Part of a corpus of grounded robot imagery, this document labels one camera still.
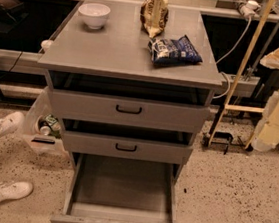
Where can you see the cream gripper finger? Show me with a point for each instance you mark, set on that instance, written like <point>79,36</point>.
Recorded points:
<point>266,133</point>

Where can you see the blue chip bag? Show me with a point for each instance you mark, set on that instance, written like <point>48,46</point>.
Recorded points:
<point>180,51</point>

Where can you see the brown gold chip bag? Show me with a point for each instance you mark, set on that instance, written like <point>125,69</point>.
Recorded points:
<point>154,16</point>

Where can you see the grey drawer cabinet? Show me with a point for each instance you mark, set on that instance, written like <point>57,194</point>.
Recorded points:
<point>115,61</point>

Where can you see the grey bottom drawer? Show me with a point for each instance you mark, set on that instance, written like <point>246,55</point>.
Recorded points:
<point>113,190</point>

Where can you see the grey drawer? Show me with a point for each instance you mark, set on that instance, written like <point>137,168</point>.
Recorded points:
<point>127,111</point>
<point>126,148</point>
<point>113,190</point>

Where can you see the grey middle drawer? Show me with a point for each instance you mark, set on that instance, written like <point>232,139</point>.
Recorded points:
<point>126,148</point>

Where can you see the grey top drawer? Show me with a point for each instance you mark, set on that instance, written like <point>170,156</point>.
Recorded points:
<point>127,111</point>

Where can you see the clear plastic trash bag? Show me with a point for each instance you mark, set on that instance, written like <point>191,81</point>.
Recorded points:
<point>41,129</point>

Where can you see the white power adapter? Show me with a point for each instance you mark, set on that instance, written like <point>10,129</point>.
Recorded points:
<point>249,8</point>

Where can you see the white ceramic bowl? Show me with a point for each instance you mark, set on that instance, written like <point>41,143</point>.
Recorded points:
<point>94,15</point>

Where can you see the upper white sneaker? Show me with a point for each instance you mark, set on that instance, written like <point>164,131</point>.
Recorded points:
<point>11,123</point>

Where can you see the white sneaker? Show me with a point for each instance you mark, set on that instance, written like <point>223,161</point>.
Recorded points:
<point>15,190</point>
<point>11,123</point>

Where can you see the lower white sneaker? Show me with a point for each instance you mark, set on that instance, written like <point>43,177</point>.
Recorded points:
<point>15,190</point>

